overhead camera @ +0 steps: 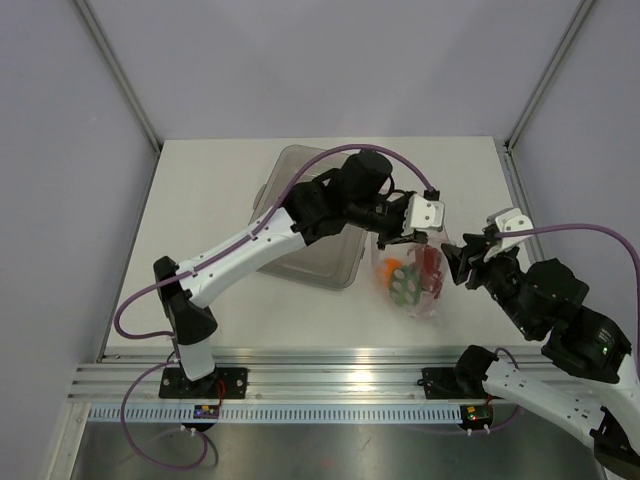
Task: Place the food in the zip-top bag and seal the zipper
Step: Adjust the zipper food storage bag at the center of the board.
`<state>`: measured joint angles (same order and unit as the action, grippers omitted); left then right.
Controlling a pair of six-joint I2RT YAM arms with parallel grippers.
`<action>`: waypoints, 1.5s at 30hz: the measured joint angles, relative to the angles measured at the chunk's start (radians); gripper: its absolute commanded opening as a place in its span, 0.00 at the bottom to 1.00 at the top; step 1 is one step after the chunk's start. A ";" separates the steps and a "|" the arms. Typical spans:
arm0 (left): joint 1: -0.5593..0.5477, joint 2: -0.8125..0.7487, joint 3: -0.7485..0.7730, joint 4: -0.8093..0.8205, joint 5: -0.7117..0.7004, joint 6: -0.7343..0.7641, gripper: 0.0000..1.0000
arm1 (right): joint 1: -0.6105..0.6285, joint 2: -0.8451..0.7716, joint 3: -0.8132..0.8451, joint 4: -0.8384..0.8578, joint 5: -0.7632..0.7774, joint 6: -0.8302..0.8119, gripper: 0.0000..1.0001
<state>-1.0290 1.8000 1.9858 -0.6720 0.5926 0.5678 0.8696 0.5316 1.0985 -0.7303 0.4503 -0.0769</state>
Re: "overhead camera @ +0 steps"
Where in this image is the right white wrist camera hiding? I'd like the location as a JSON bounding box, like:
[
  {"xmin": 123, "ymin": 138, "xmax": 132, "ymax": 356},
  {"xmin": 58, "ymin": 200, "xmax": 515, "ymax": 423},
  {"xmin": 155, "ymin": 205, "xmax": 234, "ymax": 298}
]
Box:
[{"xmin": 483, "ymin": 208, "xmax": 533, "ymax": 263}]

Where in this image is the clear zip top bag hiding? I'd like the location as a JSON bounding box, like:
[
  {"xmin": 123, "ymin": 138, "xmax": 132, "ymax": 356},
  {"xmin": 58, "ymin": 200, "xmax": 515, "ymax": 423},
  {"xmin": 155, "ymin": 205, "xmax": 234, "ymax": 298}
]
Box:
[{"xmin": 371, "ymin": 233, "xmax": 450, "ymax": 319}]

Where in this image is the green bell pepper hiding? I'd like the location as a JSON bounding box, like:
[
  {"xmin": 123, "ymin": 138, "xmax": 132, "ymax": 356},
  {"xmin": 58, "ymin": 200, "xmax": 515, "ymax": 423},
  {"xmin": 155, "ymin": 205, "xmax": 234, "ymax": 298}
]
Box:
[{"xmin": 389, "ymin": 265, "xmax": 422, "ymax": 307}]

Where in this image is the left aluminium frame post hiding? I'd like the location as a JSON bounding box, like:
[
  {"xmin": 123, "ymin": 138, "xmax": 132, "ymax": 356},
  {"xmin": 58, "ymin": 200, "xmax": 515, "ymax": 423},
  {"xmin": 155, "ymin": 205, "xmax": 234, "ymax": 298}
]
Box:
[{"xmin": 70, "ymin": 0, "xmax": 163, "ymax": 157}]

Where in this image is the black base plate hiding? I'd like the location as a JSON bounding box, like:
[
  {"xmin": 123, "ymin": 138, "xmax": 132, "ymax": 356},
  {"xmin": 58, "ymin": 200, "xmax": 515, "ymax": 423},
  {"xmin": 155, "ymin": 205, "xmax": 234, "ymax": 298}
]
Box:
[
  {"xmin": 415, "ymin": 367, "xmax": 491, "ymax": 401},
  {"xmin": 158, "ymin": 367, "xmax": 248, "ymax": 400}
]

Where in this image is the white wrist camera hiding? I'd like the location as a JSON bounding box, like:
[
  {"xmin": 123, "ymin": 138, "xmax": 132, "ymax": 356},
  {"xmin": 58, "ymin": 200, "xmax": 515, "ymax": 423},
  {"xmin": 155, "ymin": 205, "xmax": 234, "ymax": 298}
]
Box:
[
  {"xmin": 402, "ymin": 193, "xmax": 445, "ymax": 236},
  {"xmin": 483, "ymin": 208, "xmax": 533, "ymax": 263}
]

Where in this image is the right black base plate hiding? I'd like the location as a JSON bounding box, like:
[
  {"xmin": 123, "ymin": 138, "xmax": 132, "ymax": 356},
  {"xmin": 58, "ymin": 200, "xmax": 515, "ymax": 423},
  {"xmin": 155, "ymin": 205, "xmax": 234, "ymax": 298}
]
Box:
[{"xmin": 415, "ymin": 367, "xmax": 491, "ymax": 401}]

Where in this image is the orange fruit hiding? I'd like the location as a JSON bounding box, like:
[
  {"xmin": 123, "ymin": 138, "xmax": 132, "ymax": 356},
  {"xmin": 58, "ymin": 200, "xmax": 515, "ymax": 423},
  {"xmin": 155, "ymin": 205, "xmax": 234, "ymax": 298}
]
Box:
[{"xmin": 375, "ymin": 258, "xmax": 403, "ymax": 288}]

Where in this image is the red toy lobster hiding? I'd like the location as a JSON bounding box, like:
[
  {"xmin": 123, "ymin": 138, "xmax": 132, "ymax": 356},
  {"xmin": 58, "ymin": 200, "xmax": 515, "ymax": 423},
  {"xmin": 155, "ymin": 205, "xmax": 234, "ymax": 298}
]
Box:
[{"xmin": 416, "ymin": 245, "xmax": 444, "ymax": 300}]

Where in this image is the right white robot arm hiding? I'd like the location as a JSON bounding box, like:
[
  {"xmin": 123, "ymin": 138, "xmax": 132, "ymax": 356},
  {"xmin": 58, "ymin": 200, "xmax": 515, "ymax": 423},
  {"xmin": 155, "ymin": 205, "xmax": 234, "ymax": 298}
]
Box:
[{"xmin": 442, "ymin": 234, "xmax": 639, "ymax": 479}]

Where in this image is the right aluminium frame post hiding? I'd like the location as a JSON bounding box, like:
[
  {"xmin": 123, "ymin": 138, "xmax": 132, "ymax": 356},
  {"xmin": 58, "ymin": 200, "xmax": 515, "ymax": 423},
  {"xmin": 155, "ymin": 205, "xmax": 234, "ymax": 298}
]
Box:
[{"xmin": 505, "ymin": 0, "xmax": 598, "ymax": 155}]

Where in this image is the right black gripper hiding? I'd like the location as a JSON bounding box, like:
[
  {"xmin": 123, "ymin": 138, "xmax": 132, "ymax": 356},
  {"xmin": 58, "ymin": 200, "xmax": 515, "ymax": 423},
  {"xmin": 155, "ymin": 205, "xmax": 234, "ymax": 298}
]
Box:
[{"xmin": 440, "ymin": 231, "xmax": 539, "ymax": 336}]

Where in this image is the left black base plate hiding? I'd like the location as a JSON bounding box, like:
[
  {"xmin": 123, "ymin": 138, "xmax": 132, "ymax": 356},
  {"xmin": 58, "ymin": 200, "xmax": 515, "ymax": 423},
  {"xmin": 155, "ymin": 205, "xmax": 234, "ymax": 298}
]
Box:
[{"xmin": 158, "ymin": 367, "xmax": 248, "ymax": 400}]

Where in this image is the aluminium mounting rail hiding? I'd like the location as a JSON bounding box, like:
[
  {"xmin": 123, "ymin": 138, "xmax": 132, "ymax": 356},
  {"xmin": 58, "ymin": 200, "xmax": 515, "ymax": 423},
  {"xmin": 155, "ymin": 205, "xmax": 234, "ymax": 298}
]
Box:
[{"xmin": 67, "ymin": 347, "xmax": 546, "ymax": 404}]

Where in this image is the aluminium frame post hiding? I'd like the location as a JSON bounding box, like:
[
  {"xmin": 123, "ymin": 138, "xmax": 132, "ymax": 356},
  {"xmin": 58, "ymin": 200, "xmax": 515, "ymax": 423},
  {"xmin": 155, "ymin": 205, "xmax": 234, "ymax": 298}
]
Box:
[
  {"xmin": 505, "ymin": 0, "xmax": 598, "ymax": 155},
  {"xmin": 70, "ymin": 0, "xmax": 163, "ymax": 157}
]

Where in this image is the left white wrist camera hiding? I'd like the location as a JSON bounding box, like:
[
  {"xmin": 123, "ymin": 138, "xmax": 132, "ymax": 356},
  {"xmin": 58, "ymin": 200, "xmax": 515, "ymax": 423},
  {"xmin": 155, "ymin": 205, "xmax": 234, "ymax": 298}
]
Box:
[{"xmin": 402, "ymin": 193, "xmax": 445, "ymax": 236}]

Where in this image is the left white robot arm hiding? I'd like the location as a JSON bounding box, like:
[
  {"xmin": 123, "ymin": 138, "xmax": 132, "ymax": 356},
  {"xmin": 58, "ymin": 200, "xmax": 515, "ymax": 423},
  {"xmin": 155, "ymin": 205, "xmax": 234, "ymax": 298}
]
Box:
[{"xmin": 153, "ymin": 149, "xmax": 431, "ymax": 398}]

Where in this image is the white slotted cable duct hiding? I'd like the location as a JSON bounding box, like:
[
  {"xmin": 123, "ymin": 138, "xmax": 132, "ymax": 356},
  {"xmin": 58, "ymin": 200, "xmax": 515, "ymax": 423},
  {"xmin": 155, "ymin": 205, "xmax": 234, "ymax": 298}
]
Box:
[{"xmin": 88, "ymin": 403, "xmax": 462, "ymax": 425}]

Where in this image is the clear grey plastic container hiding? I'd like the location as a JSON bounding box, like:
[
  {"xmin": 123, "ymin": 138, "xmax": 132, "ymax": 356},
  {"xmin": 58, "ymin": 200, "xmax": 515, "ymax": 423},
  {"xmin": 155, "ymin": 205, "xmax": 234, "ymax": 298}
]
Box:
[{"xmin": 251, "ymin": 145, "xmax": 367, "ymax": 291}]

